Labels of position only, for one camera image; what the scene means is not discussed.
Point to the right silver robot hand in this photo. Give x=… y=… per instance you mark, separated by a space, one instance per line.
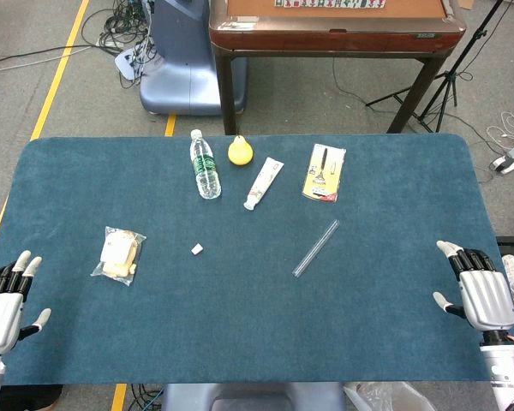
x=488 y=299

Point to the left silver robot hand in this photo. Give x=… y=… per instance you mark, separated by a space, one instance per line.
x=2 y=314

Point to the clear plastic tube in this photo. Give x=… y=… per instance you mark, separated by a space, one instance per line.
x=316 y=248

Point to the blue-grey own robot base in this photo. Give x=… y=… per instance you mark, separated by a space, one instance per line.
x=252 y=396

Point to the white toothpaste tube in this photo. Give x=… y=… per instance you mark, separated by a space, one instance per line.
x=263 y=184

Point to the black shoe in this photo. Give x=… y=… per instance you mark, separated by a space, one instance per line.
x=21 y=398

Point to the bagged bread snack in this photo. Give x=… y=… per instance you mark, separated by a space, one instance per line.
x=117 y=257

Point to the clear plastic bag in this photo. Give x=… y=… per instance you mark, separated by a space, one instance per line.
x=390 y=398

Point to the white power strip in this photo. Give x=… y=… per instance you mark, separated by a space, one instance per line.
x=512 y=159

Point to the yellow razor blister pack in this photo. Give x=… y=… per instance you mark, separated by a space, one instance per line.
x=323 y=173

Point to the black tripod stand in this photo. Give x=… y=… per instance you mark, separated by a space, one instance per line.
x=447 y=81

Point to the blue felt table mat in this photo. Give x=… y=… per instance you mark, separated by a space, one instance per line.
x=240 y=321

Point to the clear plastic water bottle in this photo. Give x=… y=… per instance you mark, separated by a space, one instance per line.
x=205 y=171

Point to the white socket strip with plugs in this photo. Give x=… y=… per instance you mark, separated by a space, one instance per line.
x=126 y=62

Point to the yellow pear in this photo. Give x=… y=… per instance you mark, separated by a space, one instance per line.
x=240 y=153

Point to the brown mahjong table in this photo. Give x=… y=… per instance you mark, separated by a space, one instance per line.
x=334 y=36

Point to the face-up mahjong tile row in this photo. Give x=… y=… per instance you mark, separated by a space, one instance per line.
x=330 y=3

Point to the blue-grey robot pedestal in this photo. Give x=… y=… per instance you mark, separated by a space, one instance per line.
x=184 y=64

